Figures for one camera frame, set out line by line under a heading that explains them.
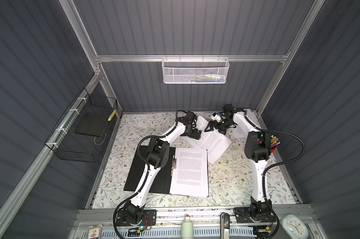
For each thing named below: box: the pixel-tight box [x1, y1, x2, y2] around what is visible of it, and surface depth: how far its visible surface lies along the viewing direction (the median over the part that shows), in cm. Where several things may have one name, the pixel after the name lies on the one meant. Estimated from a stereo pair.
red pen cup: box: [270, 134, 281, 153], surface depth 86 cm
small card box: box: [86, 224, 103, 239], surface depth 71 cm
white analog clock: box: [281, 214, 309, 239], surface depth 70 cm
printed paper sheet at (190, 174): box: [169, 147, 209, 198], surface depth 91 cm
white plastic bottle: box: [180, 213, 194, 239], surface depth 66 cm
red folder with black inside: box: [123, 145, 209, 198], surface depth 87 cm
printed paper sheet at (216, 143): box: [187, 115, 232, 165], surface depth 100 cm
